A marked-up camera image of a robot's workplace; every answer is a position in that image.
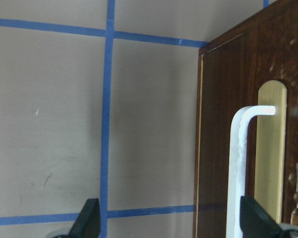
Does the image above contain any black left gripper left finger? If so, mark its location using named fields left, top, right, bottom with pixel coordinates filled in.
left=67, top=198, right=100, bottom=238

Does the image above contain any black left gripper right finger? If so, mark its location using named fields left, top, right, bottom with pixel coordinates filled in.
left=240, top=196, right=298, bottom=238

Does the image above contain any wooden drawer with white handle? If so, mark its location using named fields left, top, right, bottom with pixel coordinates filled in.
left=192, top=29, right=298, bottom=238

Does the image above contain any dark wooden drawer cabinet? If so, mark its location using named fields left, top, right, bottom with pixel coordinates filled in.
left=192, top=0, right=298, bottom=238

